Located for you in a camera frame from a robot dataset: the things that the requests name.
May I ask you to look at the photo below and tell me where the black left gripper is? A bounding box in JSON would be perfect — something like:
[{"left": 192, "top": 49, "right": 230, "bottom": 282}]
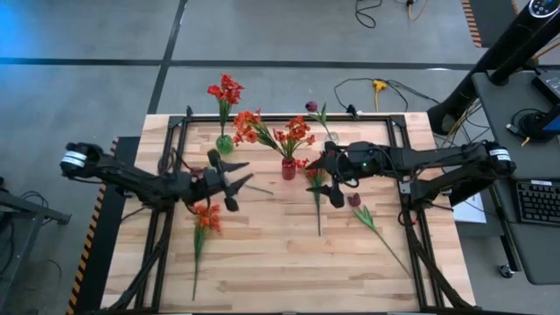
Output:
[{"left": 185, "top": 148, "right": 256, "bottom": 214}]

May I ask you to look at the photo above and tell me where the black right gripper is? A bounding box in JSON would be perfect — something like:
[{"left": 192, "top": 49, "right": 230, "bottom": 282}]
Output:
[{"left": 304, "top": 140, "right": 389, "bottom": 210}]

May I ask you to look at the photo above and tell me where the red flower bunch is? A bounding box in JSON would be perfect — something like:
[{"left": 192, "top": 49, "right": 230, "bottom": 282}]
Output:
[
  {"left": 295, "top": 157, "right": 327, "bottom": 237},
  {"left": 206, "top": 73, "right": 245, "bottom": 139}
]

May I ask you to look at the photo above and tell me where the orange flower bunch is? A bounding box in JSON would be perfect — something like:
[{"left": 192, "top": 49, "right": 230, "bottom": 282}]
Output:
[
  {"left": 191, "top": 201, "right": 223, "bottom": 302},
  {"left": 231, "top": 108, "right": 288, "bottom": 161},
  {"left": 273, "top": 115, "right": 317, "bottom": 163}
]

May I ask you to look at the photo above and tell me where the red glass vase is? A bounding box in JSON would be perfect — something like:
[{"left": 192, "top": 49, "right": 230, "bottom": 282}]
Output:
[{"left": 281, "top": 157, "right": 298, "bottom": 181}]

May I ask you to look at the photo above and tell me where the green glass vase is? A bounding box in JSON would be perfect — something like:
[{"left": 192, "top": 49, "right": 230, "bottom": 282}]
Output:
[{"left": 215, "top": 133, "right": 235, "bottom": 155}]

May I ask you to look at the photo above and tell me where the clear glass vase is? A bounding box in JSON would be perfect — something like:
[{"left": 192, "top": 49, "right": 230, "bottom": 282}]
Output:
[{"left": 322, "top": 129, "right": 340, "bottom": 152}]

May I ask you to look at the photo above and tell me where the yellow power plug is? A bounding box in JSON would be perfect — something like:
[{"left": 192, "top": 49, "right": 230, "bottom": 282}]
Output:
[{"left": 372, "top": 79, "right": 389, "bottom": 113}]

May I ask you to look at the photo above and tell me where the black mat with hazard stripes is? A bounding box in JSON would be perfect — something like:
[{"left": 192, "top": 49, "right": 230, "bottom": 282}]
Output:
[
  {"left": 461, "top": 0, "right": 524, "bottom": 49},
  {"left": 65, "top": 135, "right": 141, "bottom": 315}
]

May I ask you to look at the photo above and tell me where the white paper sheet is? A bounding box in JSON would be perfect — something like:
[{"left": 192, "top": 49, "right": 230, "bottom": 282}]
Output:
[{"left": 452, "top": 192, "right": 487, "bottom": 225}]

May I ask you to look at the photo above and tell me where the black side table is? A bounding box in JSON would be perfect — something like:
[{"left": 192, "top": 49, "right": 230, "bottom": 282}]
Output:
[{"left": 0, "top": 174, "right": 72, "bottom": 315}]

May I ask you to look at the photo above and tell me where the grey desk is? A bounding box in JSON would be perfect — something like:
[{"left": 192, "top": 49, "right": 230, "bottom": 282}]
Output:
[{"left": 471, "top": 69, "right": 560, "bottom": 286}]

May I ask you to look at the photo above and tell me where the black keyboard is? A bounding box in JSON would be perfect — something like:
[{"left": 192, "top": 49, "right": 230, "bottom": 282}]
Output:
[{"left": 515, "top": 179, "right": 560, "bottom": 228}]

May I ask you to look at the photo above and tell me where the black round stand base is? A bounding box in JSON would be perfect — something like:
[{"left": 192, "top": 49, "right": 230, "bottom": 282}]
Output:
[{"left": 518, "top": 111, "right": 556, "bottom": 144}]

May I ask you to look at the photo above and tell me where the black tower fan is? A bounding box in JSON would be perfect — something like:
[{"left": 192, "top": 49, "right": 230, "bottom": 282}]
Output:
[{"left": 426, "top": 0, "right": 560, "bottom": 137}]

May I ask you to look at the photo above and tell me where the black laptop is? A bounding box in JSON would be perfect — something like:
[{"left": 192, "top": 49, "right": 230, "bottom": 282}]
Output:
[{"left": 531, "top": 68, "right": 560, "bottom": 135}]

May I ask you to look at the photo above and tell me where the black power cable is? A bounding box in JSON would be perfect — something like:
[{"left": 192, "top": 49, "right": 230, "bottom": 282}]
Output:
[{"left": 333, "top": 77, "right": 441, "bottom": 120}]

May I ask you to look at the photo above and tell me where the black aluminium table frame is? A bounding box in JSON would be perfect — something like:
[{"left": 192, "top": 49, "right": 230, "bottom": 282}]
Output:
[{"left": 100, "top": 106, "right": 482, "bottom": 315}]

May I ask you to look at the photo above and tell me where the black floor cable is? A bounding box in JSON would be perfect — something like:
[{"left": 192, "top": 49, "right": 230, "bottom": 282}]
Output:
[{"left": 353, "top": 0, "right": 384, "bottom": 30}]

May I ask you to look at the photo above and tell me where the yellow floor cable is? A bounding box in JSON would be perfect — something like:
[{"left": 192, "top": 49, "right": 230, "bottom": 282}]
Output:
[{"left": 405, "top": 0, "right": 429, "bottom": 22}]

